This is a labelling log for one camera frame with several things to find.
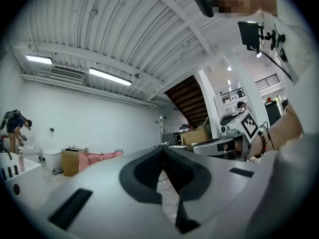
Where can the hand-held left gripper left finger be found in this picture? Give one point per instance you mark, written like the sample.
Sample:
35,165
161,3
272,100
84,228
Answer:
104,183

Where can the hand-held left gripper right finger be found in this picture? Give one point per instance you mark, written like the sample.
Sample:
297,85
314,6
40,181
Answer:
224,188

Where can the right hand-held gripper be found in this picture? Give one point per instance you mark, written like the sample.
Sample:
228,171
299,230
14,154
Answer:
249,127

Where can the person's right forearm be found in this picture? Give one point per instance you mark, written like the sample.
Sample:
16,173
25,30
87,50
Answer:
284,128

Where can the pink cushioned chair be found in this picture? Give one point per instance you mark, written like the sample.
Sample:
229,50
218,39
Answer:
94,159

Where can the large cardboard box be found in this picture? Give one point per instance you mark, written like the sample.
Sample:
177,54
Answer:
197,136

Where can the brown cardboard box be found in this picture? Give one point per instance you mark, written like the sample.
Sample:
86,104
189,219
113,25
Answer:
70,163

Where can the brown wooden staircase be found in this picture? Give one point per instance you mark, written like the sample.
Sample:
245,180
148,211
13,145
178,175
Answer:
189,101

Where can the black balcony railing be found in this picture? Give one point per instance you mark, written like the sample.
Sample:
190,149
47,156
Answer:
231,96
266,81

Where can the white toilet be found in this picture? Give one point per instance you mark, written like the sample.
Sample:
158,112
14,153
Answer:
52,158
30,151

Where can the pink bottle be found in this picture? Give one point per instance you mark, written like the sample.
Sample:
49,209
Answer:
21,162

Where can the black bathtub knob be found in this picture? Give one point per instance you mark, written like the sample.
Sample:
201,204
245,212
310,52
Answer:
16,170
10,171
3,174

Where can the black curved bathtub faucet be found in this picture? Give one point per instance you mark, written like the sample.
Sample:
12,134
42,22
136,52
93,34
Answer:
7,151

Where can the long ceiling light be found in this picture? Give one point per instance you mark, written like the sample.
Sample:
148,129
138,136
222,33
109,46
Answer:
38,59
109,76

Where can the white ceiling air vent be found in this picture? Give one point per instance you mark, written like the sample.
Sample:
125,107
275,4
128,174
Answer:
66,74

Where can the white shirt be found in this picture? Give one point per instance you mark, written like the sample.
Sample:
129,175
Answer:
304,83

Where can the black chest-mounted device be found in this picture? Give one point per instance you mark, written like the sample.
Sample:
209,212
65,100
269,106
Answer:
249,35

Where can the black wall fixture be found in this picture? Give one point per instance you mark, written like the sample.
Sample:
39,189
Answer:
51,129

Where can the black head camera mount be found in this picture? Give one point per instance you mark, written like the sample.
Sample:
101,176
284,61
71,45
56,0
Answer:
205,4

